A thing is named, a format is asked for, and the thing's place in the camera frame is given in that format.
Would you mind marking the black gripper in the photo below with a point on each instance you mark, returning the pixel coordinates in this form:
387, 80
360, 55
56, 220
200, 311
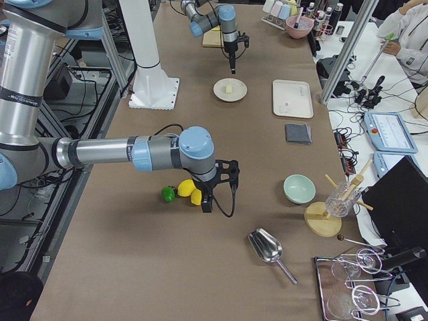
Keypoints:
230, 47
202, 187

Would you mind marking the cream round plate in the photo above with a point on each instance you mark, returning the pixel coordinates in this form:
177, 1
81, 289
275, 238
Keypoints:
229, 89

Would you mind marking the cream rectangular tray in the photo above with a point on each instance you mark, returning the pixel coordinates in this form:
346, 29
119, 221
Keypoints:
292, 99

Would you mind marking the yellow lemon lower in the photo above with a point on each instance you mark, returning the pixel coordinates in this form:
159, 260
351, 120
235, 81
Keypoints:
196, 197

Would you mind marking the yellow lemon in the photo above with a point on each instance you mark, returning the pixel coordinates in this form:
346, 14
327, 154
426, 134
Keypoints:
186, 188
196, 197

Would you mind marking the yellow lemon upper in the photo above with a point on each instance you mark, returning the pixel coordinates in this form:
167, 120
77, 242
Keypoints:
186, 188

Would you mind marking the wooden cutting board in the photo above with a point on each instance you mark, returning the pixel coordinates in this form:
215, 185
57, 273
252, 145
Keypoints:
213, 38

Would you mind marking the green lime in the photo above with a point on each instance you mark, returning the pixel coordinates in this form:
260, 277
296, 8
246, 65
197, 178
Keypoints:
169, 193

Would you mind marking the metal scoop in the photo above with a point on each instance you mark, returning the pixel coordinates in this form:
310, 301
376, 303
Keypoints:
269, 250

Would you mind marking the pink bowl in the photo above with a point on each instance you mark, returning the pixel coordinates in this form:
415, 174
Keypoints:
305, 25

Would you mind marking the mint green bowl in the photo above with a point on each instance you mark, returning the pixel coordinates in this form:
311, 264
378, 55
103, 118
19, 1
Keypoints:
299, 189

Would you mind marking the grey folded cloth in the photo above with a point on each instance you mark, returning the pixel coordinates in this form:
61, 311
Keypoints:
298, 133

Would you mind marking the wooden cup rack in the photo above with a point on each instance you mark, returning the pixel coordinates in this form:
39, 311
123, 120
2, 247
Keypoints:
325, 218

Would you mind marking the clear glass cup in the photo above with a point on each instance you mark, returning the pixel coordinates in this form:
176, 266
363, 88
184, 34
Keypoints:
342, 199

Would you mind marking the blue teach pendant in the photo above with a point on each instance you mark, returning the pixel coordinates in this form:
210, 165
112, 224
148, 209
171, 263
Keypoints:
388, 132

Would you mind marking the person in white jacket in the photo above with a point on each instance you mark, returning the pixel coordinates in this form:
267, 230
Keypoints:
408, 25

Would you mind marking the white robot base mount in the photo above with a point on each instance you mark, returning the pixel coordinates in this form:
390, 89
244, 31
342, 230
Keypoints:
152, 88

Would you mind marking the wire glass rack tray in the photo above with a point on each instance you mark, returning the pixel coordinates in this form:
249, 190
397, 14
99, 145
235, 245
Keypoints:
346, 285

